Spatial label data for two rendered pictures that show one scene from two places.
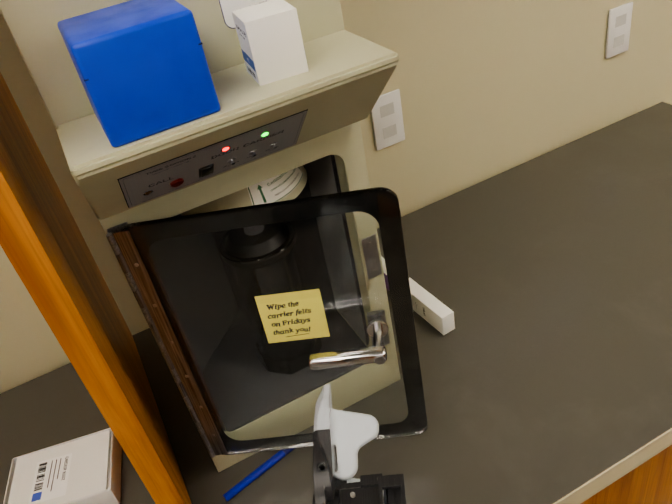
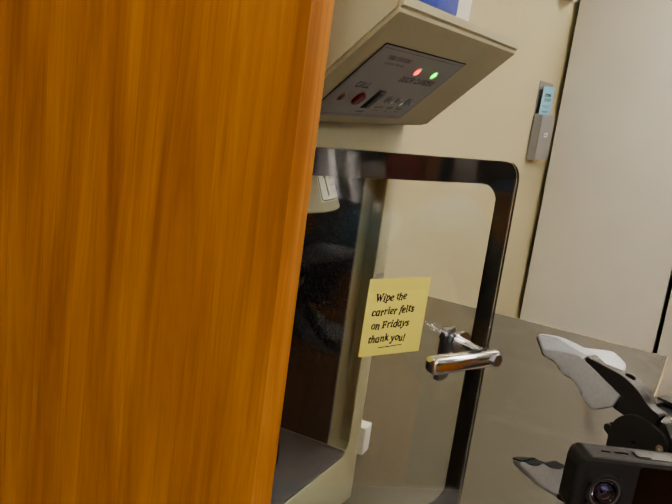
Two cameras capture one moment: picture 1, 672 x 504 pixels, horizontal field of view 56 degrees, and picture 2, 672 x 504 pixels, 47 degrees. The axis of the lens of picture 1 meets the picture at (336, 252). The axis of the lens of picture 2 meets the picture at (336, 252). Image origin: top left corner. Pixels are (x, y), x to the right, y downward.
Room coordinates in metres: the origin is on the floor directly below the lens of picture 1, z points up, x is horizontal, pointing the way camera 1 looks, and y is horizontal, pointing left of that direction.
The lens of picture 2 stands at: (0.10, 0.61, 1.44)
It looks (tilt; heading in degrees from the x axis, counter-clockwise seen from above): 12 degrees down; 316
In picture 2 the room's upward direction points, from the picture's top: 8 degrees clockwise
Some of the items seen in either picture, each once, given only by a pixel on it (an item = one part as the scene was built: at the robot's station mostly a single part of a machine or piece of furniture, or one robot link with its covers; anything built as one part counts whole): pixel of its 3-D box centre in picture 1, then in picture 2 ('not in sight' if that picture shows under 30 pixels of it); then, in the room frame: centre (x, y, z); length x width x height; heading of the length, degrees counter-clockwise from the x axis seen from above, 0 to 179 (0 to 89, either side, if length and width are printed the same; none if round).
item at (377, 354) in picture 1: (349, 347); (453, 354); (0.53, 0.01, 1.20); 0.10 x 0.05 x 0.03; 83
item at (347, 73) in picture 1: (240, 135); (404, 73); (0.59, 0.07, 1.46); 0.32 x 0.11 x 0.10; 110
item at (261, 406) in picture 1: (291, 343); (376, 361); (0.57, 0.08, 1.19); 0.30 x 0.01 x 0.40; 83
